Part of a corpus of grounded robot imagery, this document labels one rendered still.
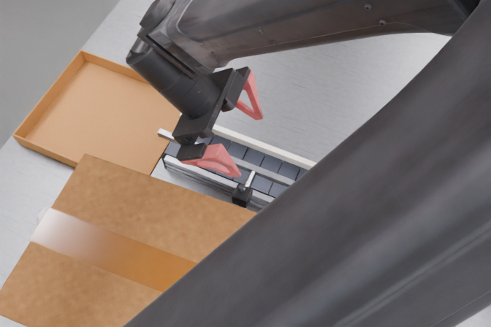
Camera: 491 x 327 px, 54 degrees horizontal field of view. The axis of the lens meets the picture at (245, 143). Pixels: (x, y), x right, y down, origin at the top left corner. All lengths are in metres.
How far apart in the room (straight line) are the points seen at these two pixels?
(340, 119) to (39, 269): 0.70
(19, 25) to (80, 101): 1.51
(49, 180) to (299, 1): 0.88
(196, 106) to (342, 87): 0.63
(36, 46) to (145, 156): 1.55
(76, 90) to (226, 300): 1.06
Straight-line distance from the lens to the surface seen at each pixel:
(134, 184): 0.71
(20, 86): 2.40
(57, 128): 1.15
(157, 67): 0.55
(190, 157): 0.59
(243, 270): 0.16
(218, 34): 0.39
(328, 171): 0.15
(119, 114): 1.13
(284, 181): 0.87
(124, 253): 0.67
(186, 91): 0.57
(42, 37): 2.56
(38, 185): 1.10
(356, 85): 1.17
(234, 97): 0.61
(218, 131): 0.98
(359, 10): 0.26
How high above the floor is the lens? 1.74
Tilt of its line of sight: 60 degrees down
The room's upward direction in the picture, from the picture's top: straight up
